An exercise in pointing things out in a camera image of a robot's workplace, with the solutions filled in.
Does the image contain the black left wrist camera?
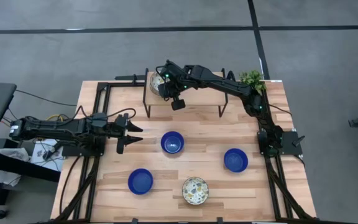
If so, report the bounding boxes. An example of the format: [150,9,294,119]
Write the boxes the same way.
[91,112,109,128]

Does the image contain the white printed box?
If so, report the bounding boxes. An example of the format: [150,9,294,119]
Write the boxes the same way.
[30,139,64,172]

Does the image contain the thin black floor cable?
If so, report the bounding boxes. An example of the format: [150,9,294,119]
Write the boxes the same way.
[15,89,78,107]

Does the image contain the white crumpled bag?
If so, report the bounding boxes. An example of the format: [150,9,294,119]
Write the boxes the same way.
[0,147,31,187]

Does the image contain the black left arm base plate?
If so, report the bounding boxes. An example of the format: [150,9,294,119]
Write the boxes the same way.
[61,136,107,157]

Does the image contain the wooden shelf riser black legs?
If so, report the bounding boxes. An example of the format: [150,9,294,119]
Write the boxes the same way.
[142,67,229,119]

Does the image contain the blue mini bowl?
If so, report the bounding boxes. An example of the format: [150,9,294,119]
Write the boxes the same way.
[127,168,154,196]
[223,147,249,173]
[160,131,185,154]

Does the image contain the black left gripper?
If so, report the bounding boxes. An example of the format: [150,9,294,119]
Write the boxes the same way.
[108,113,144,155]

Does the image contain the yellow patterned mini bowl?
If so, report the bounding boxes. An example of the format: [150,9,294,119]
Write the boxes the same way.
[149,71,168,96]
[181,176,209,206]

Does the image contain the black metal beam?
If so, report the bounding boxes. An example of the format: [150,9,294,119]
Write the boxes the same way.
[0,148,62,184]

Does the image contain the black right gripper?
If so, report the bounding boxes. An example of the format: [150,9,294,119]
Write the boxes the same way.
[155,60,188,111]

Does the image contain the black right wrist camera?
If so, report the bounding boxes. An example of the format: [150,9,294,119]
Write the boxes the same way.
[191,64,211,80]

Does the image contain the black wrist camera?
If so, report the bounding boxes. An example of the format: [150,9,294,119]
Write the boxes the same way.
[191,64,211,80]
[91,112,109,128]

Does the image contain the small green potted plant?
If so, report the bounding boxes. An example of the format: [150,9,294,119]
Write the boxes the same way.
[238,69,267,96]

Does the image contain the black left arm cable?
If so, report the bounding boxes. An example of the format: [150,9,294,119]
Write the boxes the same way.
[104,107,137,121]

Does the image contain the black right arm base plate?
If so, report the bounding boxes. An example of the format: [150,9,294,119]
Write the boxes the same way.
[257,129,306,157]

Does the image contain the black aluminium table frame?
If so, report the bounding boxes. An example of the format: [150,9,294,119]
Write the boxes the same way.
[53,73,318,224]

